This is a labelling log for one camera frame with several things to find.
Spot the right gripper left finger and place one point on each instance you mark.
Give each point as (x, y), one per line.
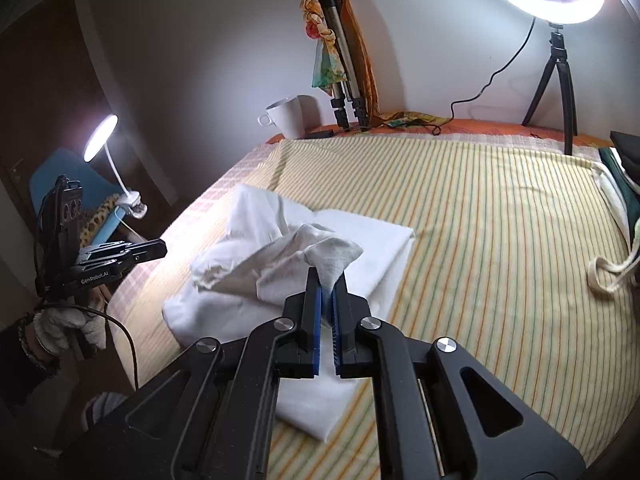
(298, 352)

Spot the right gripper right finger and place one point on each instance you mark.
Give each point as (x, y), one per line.
(351, 359)

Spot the white t-shirt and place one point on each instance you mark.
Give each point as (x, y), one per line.
(268, 246)

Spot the left gloved hand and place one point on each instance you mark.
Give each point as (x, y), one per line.
(53, 325)

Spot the white clip desk lamp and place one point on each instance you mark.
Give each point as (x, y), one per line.
(130, 199)

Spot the blue chair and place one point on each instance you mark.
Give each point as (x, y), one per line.
(99, 216)

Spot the pink checked bedspread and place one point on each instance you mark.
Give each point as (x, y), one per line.
(146, 345)

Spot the yellow striped cloth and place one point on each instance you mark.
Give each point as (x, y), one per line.
(503, 240)

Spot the black power adapter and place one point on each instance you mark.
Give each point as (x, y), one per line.
(320, 134)

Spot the orange patterned fabric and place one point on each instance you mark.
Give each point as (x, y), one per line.
(361, 59)

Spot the white mug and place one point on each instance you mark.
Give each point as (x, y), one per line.
(287, 116)

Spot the folded silver tripod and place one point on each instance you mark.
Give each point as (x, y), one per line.
(348, 89)

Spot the colourful floral scarf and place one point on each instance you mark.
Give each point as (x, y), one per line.
(328, 65)

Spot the orange floral sheet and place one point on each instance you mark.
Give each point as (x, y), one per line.
(477, 127)

